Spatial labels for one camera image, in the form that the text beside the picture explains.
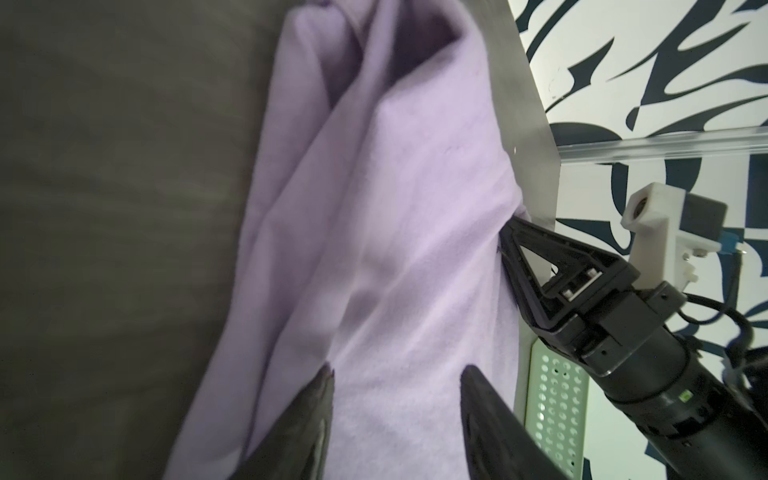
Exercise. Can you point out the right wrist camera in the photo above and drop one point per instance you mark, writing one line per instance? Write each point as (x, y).
(670, 227)

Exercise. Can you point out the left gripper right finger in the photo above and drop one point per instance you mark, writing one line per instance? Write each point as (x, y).
(496, 444)

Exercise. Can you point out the green plastic basket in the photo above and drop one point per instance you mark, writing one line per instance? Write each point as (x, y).
(556, 408)

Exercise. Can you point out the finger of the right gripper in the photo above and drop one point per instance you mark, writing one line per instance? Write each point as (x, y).
(553, 277)

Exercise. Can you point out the purple t shirt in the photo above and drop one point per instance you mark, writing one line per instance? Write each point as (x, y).
(369, 244)

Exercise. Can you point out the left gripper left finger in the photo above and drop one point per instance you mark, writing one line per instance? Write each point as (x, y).
(297, 444)

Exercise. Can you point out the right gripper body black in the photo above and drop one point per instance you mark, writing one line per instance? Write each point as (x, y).
(619, 336)

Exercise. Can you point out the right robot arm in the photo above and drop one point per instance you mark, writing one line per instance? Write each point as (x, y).
(734, 446)

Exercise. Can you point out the aluminium frame crossbar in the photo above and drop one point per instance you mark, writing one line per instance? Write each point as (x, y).
(674, 146)

